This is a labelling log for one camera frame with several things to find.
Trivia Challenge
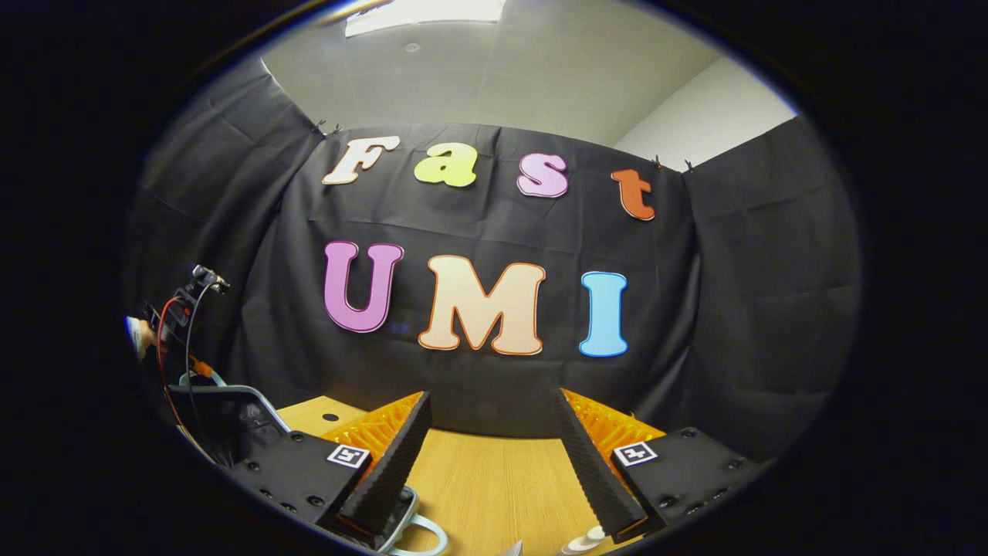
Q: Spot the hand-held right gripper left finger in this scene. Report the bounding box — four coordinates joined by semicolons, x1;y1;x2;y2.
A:
224;392;434;544

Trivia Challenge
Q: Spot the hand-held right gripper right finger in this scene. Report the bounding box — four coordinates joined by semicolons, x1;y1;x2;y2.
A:
550;388;766;540

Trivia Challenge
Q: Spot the light blue suitcase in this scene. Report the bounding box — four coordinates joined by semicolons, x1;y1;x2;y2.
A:
166;371;450;556

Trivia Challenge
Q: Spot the white pump bottle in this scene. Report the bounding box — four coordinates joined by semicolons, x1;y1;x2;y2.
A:
560;525;611;556

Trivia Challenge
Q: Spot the black backdrop cloth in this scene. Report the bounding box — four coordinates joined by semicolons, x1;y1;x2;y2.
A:
123;54;864;464

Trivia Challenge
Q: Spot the black cable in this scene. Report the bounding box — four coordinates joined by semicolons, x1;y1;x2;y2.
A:
184;280;218;433

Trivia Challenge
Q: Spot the red cable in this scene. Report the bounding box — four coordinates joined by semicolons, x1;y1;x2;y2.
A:
156;297;198;435

